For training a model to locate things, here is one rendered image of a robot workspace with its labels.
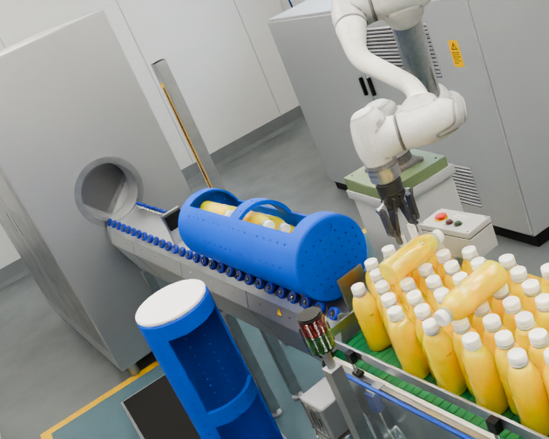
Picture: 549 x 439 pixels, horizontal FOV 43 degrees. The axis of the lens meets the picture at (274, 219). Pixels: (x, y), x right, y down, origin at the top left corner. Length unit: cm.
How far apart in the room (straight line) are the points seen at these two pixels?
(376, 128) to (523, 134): 201
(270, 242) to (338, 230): 23
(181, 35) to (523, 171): 448
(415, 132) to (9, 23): 561
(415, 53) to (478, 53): 118
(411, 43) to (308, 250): 78
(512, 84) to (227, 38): 440
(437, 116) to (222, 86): 583
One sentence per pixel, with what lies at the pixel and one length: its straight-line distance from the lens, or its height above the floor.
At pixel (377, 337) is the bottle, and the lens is 204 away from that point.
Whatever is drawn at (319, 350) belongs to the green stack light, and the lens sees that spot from 167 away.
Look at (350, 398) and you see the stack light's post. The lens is 178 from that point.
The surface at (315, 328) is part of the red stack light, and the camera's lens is 163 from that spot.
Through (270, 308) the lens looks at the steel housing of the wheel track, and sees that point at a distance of 254.
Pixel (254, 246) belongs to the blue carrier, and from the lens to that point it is 234.
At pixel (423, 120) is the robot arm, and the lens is 188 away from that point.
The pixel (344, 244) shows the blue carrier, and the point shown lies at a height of 111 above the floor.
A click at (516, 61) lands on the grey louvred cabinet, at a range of 376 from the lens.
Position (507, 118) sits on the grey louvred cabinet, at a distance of 375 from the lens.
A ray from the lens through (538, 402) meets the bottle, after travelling 162.
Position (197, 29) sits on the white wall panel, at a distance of 751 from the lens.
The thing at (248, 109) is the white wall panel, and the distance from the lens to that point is 773.
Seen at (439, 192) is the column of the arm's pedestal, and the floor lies 92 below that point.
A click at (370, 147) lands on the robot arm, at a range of 190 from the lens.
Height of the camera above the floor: 208
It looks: 22 degrees down
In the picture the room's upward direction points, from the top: 24 degrees counter-clockwise
